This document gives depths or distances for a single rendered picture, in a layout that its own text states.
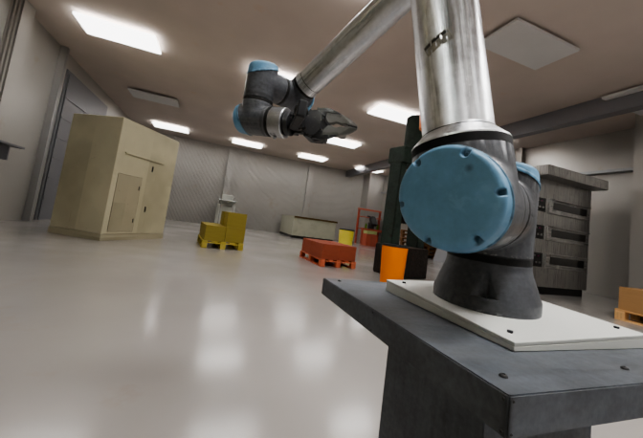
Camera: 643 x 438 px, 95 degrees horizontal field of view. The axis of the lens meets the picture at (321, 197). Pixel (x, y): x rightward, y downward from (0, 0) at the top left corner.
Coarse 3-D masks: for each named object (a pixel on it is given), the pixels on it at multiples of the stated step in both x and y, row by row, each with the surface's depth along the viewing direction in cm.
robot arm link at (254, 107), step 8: (240, 104) 90; (248, 104) 86; (256, 104) 86; (264, 104) 87; (240, 112) 87; (248, 112) 86; (256, 112) 85; (264, 112) 85; (240, 120) 87; (248, 120) 86; (256, 120) 85; (264, 120) 84; (240, 128) 89; (248, 128) 88; (256, 128) 86; (264, 128) 85; (264, 136) 89
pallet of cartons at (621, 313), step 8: (624, 288) 392; (632, 288) 395; (624, 296) 391; (632, 296) 383; (640, 296) 376; (624, 304) 390; (632, 304) 381; (640, 304) 374; (616, 312) 394; (624, 312) 387; (632, 312) 380; (640, 312) 373; (624, 320) 385; (640, 320) 396
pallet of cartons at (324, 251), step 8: (304, 240) 597; (312, 240) 561; (320, 240) 590; (304, 248) 590; (312, 248) 547; (320, 248) 519; (328, 248) 514; (336, 248) 521; (344, 248) 528; (352, 248) 533; (304, 256) 596; (312, 256) 553; (320, 256) 514; (328, 256) 514; (336, 256) 520; (344, 256) 527; (352, 256) 533; (320, 264) 505; (328, 264) 544; (336, 264) 516; (344, 264) 562; (352, 264) 529
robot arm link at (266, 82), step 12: (264, 60) 87; (252, 72) 86; (264, 72) 86; (276, 72) 89; (252, 84) 86; (264, 84) 86; (276, 84) 89; (252, 96) 86; (264, 96) 87; (276, 96) 91
